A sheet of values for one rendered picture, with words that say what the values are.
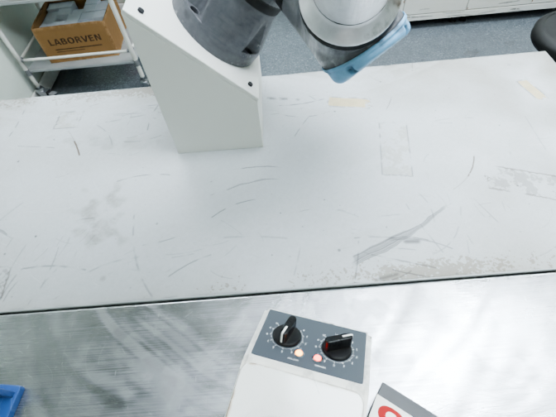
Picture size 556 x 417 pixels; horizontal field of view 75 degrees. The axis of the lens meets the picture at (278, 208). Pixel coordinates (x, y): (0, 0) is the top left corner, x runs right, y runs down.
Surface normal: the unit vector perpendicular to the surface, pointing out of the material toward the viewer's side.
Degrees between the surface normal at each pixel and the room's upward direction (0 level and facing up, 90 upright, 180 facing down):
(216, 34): 72
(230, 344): 0
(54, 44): 91
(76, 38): 91
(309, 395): 0
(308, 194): 0
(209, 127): 90
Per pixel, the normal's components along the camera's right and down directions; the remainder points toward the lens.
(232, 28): 0.27, 0.65
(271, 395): -0.07, -0.58
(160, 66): 0.04, 0.81
